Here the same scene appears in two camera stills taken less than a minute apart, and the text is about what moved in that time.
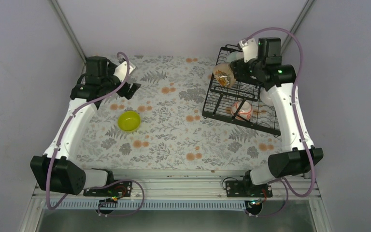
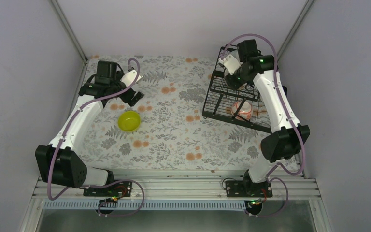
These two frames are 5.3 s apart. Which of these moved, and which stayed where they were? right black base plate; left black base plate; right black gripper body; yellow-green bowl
Moved: right black gripper body
Stayed: left black base plate; right black base plate; yellow-green bowl
